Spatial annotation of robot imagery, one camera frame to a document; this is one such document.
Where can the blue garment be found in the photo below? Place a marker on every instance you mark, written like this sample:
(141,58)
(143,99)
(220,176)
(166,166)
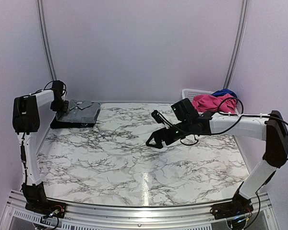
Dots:
(224,93)

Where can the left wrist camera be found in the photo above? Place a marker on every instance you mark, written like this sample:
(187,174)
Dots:
(59,88)

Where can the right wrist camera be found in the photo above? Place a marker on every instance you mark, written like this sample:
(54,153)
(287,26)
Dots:
(185,111)

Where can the aluminium frame post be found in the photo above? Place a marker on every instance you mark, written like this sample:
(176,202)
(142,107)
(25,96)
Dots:
(45,42)
(237,43)

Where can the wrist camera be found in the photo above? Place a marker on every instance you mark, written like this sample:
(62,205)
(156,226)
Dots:
(59,88)
(185,111)

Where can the left aluminium frame post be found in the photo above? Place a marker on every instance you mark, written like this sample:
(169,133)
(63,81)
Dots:
(45,42)

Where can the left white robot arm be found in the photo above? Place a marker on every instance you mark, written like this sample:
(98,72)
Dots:
(26,123)

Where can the white plastic laundry basket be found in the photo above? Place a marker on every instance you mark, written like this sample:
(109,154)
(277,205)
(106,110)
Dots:
(190,94)

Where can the aluminium front rail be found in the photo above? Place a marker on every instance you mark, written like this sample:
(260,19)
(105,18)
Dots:
(100,217)

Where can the grey garment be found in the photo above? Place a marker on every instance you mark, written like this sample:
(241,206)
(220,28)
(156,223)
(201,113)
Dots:
(82,112)

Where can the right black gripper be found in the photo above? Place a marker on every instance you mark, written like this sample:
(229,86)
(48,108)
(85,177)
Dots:
(158,133)

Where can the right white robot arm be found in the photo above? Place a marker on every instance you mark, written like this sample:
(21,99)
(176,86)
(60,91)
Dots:
(269,128)

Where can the pink garment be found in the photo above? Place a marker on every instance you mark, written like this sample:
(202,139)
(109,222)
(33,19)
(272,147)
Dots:
(205,102)

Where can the right aluminium frame post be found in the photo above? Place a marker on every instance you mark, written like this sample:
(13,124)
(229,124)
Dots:
(237,43)

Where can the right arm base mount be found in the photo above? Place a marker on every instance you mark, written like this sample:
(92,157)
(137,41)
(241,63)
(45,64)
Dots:
(230,209)

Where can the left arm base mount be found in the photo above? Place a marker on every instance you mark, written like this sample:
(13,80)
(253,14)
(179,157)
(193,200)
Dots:
(48,208)

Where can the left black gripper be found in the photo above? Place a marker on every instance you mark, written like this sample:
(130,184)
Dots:
(63,109)

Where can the black t-shirt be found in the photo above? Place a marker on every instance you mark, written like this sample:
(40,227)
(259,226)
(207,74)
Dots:
(57,125)

